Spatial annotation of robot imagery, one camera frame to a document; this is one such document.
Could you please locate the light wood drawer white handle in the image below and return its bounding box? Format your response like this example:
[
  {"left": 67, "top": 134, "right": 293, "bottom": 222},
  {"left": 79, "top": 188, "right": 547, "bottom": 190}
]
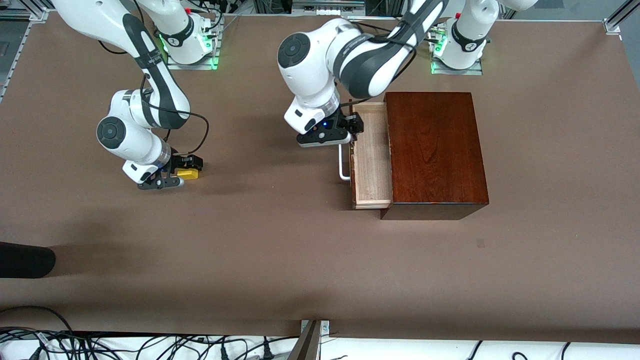
[{"left": 339, "top": 102, "right": 394, "bottom": 210}]

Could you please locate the dark brown wooden cabinet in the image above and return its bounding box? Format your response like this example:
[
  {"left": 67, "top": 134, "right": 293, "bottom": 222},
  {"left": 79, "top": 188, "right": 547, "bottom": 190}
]
[{"left": 380, "top": 92, "right": 490, "bottom": 221}]

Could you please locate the brown table cover sheet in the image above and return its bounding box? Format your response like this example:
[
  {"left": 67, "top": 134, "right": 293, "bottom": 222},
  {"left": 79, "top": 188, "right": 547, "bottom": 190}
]
[{"left": 0, "top": 11, "right": 640, "bottom": 346}]

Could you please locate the silver metal box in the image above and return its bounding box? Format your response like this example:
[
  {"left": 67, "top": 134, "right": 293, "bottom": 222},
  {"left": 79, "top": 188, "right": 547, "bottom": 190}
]
[{"left": 291, "top": 0, "right": 366, "bottom": 16}]

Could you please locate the black ribbed cylinder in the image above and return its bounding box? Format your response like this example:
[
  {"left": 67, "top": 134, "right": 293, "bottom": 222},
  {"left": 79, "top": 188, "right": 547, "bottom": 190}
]
[{"left": 0, "top": 241, "right": 56, "bottom": 279}]

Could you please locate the grey metal pole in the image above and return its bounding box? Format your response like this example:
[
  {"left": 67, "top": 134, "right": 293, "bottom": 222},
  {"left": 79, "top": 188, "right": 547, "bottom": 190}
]
[{"left": 287, "top": 320, "right": 322, "bottom": 360}]

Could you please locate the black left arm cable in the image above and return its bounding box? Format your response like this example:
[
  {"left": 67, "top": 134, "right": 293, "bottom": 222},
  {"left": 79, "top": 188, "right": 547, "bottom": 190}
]
[{"left": 339, "top": 30, "right": 418, "bottom": 108}]

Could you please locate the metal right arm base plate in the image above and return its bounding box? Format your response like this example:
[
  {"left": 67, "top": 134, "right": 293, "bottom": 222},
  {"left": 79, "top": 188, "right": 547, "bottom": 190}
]
[{"left": 166, "top": 31, "right": 221, "bottom": 71}]

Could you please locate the black base power cable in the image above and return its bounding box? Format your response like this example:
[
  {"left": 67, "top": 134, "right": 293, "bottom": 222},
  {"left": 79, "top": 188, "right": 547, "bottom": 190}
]
[{"left": 350, "top": 20, "right": 401, "bottom": 35}]

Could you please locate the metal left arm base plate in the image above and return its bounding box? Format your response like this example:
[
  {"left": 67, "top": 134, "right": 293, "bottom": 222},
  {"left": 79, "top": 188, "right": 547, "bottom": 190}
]
[{"left": 431, "top": 56, "right": 484, "bottom": 76}]

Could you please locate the silver corner bracket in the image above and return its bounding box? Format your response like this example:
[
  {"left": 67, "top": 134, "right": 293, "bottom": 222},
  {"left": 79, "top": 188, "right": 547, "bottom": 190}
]
[{"left": 300, "top": 320, "right": 330, "bottom": 346}]

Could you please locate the aluminium frame rail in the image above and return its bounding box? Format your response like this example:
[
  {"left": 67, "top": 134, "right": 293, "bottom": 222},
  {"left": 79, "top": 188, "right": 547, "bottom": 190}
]
[
  {"left": 602, "top": 0, "right": 640, "bottom": 36},
  {"left": 0, "top": 7, "right": 51, "bottom": 103}
]

